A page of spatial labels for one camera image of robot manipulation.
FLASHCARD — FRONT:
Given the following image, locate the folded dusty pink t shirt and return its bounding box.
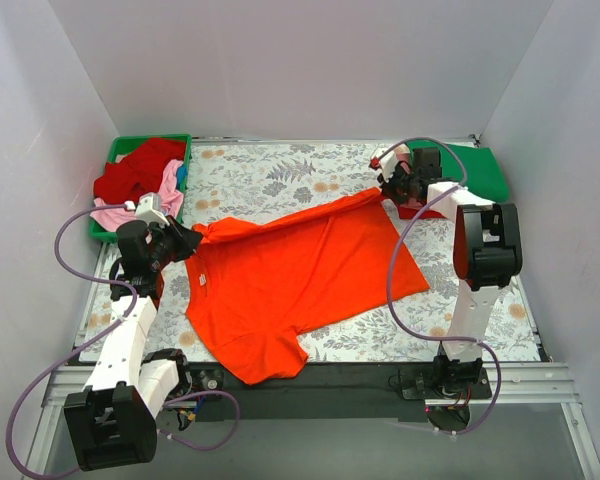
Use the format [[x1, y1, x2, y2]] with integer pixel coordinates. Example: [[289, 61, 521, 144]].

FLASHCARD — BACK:
[[395, 151, 413, 173]]

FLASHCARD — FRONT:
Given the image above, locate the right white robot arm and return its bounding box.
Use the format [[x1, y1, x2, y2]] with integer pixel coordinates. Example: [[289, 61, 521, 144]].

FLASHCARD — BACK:
[[370, 141, 523, 406]]

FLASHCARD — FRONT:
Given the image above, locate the blue garment in bin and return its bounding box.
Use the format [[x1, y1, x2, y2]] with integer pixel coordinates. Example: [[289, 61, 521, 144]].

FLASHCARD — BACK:
[[176, 165, 188, 192]]

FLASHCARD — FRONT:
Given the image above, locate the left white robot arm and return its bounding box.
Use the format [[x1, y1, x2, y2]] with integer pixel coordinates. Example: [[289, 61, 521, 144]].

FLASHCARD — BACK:
[[64, 217, 202, 471]]

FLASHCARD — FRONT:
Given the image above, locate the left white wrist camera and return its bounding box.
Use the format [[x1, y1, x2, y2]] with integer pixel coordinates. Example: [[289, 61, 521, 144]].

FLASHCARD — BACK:
[[124, 193, 168, 226]]

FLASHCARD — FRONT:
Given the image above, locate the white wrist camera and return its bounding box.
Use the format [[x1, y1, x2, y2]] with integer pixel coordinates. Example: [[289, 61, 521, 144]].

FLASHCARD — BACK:
[[124, 193, 168, 226], [369, 145, 410, 182]]

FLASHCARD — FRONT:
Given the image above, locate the pink t shirt in bin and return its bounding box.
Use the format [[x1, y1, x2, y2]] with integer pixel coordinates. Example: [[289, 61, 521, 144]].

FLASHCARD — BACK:
[[90, 159, 186, 233]]

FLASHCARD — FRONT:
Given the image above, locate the folded red t shirt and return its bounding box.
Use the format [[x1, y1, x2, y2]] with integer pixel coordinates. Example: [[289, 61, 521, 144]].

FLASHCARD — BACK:
[[396, 203, 444, 220]]

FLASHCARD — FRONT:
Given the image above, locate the green plastic bin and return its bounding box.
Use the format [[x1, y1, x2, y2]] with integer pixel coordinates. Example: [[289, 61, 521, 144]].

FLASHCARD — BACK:
[[88, 133, 194, 245]]

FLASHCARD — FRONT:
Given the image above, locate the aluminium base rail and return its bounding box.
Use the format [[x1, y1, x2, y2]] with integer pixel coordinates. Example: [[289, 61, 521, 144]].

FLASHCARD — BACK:
[[27, 362, 600, 480]]

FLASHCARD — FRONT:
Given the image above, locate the red t shirt in bin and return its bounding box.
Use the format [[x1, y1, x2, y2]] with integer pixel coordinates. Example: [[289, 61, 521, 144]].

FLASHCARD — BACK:
[[93, 137, 186, 204]]

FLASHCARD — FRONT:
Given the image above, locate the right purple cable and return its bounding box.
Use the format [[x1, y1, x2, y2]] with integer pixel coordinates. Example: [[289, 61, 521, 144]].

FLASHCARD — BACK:
[[385, 137, 502, 437]]

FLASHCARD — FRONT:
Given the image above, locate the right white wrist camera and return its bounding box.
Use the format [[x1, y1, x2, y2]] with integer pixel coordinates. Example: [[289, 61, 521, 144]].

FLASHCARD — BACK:
[[369, 145, 410, 182]]

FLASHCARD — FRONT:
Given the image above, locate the folded green t shirt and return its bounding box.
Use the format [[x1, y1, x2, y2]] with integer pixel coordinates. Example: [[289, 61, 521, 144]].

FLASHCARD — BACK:
[[408, 140, 510, 203]]

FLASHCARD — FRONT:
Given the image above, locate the orange t shirt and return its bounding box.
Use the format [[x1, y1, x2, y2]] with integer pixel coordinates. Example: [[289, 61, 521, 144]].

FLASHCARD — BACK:
[[185, 188, 429, 385]]

